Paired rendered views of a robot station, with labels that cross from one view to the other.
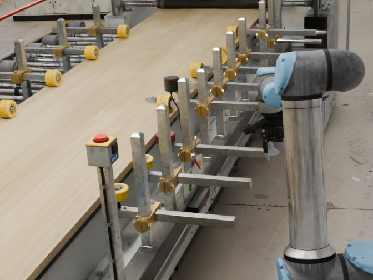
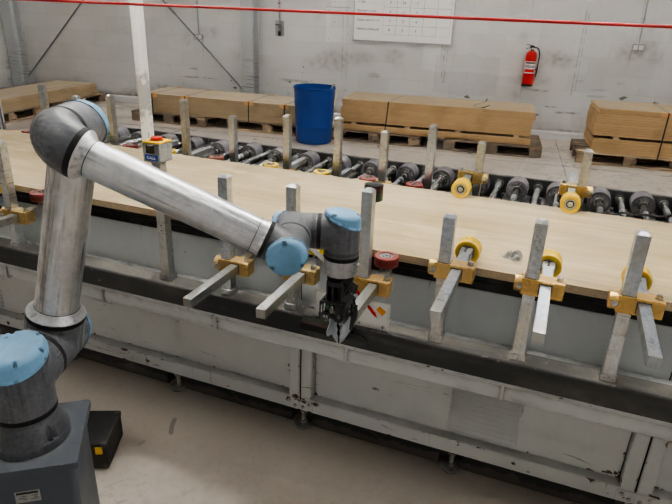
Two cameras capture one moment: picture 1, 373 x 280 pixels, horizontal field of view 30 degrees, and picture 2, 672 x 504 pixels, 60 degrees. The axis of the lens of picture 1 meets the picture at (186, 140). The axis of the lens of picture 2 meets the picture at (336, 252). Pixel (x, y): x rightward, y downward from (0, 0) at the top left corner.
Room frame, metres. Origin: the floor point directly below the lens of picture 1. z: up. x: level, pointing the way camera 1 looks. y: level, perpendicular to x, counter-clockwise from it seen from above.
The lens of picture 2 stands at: (2.52, -1.69, 1.66)
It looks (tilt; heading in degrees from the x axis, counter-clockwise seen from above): 23 degrees down; 92
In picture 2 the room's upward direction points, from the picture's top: 2 degrees clockwise
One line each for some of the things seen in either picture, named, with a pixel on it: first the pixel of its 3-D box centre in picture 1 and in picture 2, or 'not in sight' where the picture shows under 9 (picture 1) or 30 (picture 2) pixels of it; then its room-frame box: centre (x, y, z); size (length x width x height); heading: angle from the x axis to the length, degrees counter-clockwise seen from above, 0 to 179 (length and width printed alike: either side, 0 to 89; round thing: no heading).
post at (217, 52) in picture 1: (219, 97); (528, 297); (3.04, -0.17, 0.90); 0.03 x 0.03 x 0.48; 71
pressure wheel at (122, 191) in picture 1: (118, 201); not in sight; (2.17, 0.25, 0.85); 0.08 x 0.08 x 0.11
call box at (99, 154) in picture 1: (102, 151); (157, 151); (1.85, 0.24, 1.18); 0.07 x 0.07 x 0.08; 71
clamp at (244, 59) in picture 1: (244, 56); not in sight; (3.53, -0.34, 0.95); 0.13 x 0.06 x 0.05; 161
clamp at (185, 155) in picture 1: (188, 150); (370, 283); (2.59, -0.01, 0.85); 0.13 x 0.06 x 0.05; 161
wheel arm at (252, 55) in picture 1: (267, 56); not in sight; (3.51, -0.46, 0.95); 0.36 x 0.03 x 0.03; 71
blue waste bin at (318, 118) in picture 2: not in sight; (315, 113); (1.97, 5.91, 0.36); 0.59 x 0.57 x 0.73; 77
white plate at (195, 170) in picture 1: (193, 177); (350, 310); (2.53, -0.02, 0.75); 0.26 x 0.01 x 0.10; 161
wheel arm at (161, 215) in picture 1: (172, 217); (225, 275); (2.10, 0.06, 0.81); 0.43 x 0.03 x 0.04; 71
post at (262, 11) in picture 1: (263, 40); not in sight; (3.98, -0.49, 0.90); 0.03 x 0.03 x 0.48; 71
